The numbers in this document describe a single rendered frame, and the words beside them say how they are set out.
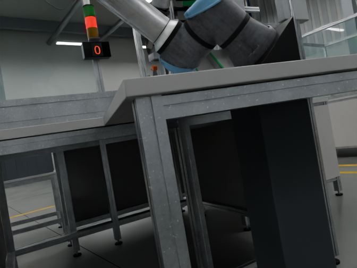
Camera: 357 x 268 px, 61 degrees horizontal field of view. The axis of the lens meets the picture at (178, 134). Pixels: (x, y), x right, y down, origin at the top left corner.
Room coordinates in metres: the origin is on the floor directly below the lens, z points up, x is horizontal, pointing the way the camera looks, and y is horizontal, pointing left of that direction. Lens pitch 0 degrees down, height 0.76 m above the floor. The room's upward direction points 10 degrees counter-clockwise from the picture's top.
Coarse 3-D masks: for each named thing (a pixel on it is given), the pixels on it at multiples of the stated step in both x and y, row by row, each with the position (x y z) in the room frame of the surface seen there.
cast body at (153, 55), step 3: (153, 45) 1.38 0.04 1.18; (153, 48) 1.37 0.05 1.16; (150, 51) 1.38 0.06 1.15; (153, 51) 1.37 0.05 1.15; (150, 54) 1.39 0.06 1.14; (153, 54) 1.36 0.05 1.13; (156, 54) 1.37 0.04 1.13; (150, 57) 1.39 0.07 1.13; (153, 57) 1.37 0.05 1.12; (156, 57) 1.36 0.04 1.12; (150, 60) 1.40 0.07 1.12; (153, 60) 1.39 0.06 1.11; (156, 60) 1.41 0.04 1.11
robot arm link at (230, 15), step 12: (204, 0) 0.80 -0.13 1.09; (216, 0) 0.80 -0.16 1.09; (228, 0) 0.82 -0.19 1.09; (192, 12) 0.82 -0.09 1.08; (204, 12) 0.81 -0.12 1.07; (216, 12) 0.81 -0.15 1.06; (228, 12) 0.81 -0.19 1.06; (240, 12) 0.83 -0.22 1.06; (192, 24) 0.85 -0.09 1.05; (204, 24) 0.83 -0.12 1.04; (216, 24) 0.82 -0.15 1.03; (228, 24) 0.82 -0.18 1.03; (192, 36) 0.86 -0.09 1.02; (204, 36) 0.85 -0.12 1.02; (216, 36) 0.85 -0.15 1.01; (228, 36) 0.83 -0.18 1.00
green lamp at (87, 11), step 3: (84, 6) 1.39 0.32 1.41; (87, 6) 1.39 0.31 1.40; (90, 6) 1.39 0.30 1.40; (84, 9) 1.39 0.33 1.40; (87, 9) 1.39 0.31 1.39; (90, 9) 1.39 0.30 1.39; (93, 9) 1.41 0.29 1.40; (84, 12) 1.39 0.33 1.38; (87, 12) 1.39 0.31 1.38; (90, 12) 1.39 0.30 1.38; (93, 12) 1.40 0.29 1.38; (84, 15) 1.40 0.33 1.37; (87, 15) 1.39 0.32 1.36; (90, 15) 1.39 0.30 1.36; (93, 15) 1.40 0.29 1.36; (84, 18) 1.41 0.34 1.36
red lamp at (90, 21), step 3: (87, 18) 1.39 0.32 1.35; (90, 18) 1.39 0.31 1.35; (93, 18) 1.40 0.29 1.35; (87, 21) 1.39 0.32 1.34; (90, 21) 1.39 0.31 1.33; (93, 21) 1.39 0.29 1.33; (87, 24) 1.39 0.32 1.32; (90, 24) 1.39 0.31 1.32; (93, 24) 1.39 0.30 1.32; (96, 24) 1.41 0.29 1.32; (87, 27) 1.39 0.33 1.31; (96, 27) 1.40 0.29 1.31
